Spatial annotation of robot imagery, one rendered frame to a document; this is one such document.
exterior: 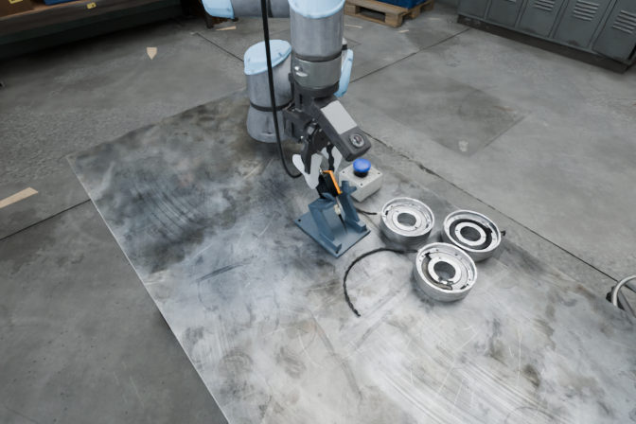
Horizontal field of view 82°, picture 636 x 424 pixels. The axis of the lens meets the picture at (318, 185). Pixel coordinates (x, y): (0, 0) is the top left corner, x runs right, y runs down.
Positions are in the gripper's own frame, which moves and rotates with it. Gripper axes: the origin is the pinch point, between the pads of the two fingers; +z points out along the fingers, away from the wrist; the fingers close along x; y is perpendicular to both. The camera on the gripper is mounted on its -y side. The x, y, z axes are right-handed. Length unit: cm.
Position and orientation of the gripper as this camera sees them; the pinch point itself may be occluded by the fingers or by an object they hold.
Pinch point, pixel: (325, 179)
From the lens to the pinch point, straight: 70.5
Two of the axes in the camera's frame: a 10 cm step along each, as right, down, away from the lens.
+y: -6.8, -5.0, 5.4
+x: -7.3, 4.6, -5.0
